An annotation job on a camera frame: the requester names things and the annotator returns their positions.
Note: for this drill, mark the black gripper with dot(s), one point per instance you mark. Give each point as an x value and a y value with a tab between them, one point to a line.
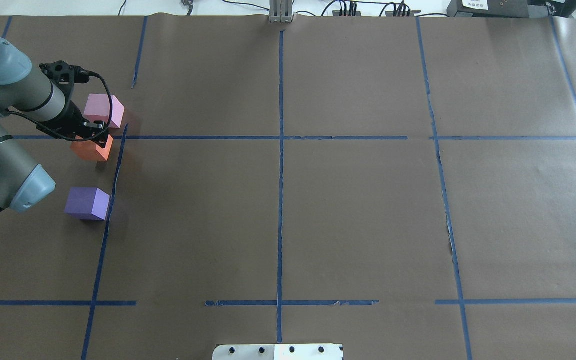
74	118

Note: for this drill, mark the orange foam cube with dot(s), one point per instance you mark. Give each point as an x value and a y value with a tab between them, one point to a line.
90	151

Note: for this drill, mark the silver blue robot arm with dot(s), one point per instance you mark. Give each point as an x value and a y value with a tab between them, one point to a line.
43	95

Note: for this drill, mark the pink foam cube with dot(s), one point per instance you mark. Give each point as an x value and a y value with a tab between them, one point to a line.
100	108

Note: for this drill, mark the purple foam cube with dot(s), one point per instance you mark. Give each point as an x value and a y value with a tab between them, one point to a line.
87	203

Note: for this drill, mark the black box with label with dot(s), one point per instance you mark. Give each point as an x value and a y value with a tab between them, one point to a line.
520	9

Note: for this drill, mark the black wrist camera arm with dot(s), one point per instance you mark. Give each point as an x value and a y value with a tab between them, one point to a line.
65	76

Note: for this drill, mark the aluminium frame post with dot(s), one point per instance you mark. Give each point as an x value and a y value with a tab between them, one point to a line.
281	11

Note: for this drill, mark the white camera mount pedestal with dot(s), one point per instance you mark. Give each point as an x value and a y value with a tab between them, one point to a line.
295	351

